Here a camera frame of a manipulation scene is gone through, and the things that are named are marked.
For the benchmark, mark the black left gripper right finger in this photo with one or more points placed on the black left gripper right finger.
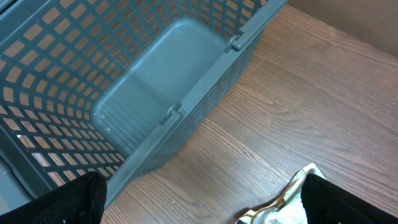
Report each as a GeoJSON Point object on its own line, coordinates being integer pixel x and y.
{"type": "Point", "coordinates": [326, 203]}

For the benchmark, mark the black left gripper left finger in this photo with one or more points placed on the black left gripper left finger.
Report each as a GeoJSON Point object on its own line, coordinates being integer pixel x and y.
{"type": "Point", "coordinates": [82, 200]}

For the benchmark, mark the brown cookie bag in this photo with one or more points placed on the brown cookie bag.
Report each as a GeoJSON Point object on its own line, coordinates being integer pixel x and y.
{"type": "Point", "coordinates": [287, 207]}

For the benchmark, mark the grey plastic shopping basket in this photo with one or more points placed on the grey plastic shopping basket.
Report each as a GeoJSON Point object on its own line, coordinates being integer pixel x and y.
{"type": "Point", "coordinates": [113, 86]}

